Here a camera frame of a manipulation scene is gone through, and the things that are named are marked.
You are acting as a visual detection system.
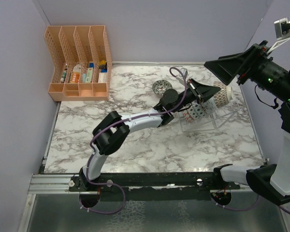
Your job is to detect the items in organizer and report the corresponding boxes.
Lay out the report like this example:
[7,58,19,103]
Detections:
[60,60,107,83]

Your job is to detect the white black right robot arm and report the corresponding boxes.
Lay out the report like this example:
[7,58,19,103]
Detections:
[204,41,290,206]

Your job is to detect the green leaf pattern bowl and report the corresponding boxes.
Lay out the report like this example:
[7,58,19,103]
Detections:
[152,80,173,96]

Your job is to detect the brown flower pattern bowl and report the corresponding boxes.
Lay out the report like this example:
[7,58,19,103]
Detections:
[213,81,233,108]

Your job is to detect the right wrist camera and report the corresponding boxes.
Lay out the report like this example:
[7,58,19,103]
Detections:
[266,17,290,54]

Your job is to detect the white wire dish rack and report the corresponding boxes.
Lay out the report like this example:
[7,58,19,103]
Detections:
[178,95,240,132]

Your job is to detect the blue triangle pattern bowl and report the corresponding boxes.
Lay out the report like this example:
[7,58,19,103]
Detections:
[188,106,200,120]

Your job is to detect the red diamond pattern bowl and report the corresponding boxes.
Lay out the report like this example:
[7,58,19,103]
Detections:
[193,102,207,118]

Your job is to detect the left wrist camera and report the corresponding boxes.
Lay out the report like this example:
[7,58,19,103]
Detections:
[180,68,188,80]

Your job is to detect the red quatrefoil pattern bowl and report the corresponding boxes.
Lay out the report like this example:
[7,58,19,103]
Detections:
[182,110,194,123]

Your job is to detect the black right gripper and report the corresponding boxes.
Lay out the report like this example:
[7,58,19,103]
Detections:
[205,40,290,102]

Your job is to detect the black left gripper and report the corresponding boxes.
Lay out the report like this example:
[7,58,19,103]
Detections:
[171,78,220,113]

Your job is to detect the aluminium extrusion rail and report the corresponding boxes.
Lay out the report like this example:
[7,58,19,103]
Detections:
[28,174,72,194]

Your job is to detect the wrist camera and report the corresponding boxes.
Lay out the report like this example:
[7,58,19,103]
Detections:
[266,17,290,54]
[180,68,188,80]

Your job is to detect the peach plastic desk organizer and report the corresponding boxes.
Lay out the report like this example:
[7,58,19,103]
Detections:
[44,26,112,102]

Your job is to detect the red zigzag pattern bowl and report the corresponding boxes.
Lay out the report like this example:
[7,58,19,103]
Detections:
[203,98,217,115]

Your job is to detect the black mounting base rail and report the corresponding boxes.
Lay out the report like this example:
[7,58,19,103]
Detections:
[69,172,240,201]

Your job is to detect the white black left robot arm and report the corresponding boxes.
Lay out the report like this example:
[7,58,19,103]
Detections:
[80,79,221,191]

